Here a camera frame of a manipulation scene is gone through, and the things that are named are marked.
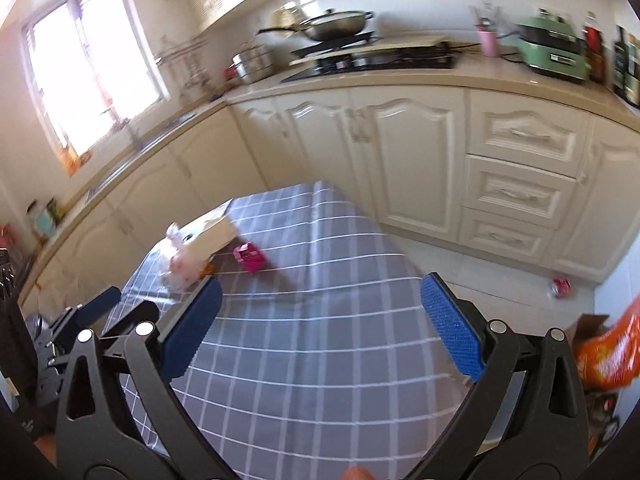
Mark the clear storage jar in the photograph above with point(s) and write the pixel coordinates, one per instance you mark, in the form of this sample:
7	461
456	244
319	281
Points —
42	220

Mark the clear plastic bag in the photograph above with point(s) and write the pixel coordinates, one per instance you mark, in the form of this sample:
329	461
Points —
180	265

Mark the person's right hand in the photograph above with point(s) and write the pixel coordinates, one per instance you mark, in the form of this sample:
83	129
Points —
357	473

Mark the orange packet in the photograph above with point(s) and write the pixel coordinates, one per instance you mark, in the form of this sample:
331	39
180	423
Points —
70	159

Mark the kitchen window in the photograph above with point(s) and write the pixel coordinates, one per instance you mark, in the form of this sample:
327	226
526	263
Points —
90	60

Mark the red label bottle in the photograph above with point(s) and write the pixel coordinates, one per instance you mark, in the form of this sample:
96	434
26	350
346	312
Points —
595	47

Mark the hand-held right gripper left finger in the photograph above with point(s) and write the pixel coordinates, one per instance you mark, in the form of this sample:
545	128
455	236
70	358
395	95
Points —
192	330

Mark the cream strainer basket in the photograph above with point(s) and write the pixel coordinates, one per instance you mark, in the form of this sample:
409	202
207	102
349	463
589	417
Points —
287	14

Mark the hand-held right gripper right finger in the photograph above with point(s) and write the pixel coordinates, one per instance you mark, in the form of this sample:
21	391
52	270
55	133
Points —
452	330

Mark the cream stove base cabinet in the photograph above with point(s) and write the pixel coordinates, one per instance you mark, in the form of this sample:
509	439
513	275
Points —
410	160

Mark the steel wok with lid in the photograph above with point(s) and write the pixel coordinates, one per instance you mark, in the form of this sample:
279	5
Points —
335	25

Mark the large cream drawer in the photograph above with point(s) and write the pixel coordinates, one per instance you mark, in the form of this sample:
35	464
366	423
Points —
527	132

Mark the steel steamer pot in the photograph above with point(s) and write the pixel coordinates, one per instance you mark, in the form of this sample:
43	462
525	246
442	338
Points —
252	65

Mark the cream sink base cabinet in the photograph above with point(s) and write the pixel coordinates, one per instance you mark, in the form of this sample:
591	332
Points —
190	180

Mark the small cream drawer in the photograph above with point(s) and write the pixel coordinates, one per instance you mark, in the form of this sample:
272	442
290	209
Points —
505	235

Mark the pink small box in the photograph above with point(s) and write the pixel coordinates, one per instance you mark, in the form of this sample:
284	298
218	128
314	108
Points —
248	257

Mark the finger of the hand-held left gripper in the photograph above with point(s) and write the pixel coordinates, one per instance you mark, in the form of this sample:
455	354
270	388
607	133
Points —
132	315
102	301

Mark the pink utensil holder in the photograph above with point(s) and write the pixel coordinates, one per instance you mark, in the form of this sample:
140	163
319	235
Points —
488	42

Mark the wall utensil rack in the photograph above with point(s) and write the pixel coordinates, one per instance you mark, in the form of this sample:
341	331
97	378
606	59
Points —
180	49

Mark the steel kitchen sink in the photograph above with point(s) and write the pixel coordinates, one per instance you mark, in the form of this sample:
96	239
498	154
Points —
140	152

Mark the red can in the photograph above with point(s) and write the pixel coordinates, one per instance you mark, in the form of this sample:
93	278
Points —
561	287

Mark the orange small wrapper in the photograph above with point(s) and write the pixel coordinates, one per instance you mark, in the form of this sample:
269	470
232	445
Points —
207	270

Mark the small dark box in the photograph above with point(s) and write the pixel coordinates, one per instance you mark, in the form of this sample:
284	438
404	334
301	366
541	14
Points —
56	210

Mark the black gas stove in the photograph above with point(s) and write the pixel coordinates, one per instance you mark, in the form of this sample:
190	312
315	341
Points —
380	63

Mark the white paper wrapper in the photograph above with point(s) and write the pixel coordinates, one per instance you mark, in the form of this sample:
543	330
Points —
215	237

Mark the medium cream drawer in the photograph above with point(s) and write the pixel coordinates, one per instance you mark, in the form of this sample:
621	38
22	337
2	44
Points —
520	192

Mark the green multi-cooker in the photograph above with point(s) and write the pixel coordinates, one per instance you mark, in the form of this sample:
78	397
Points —
550	50

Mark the grey checked tablecloth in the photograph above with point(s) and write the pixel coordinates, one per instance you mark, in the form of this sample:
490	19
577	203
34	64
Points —
310	360

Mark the orange plastic bag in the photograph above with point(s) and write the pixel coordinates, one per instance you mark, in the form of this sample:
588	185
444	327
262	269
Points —
610	360

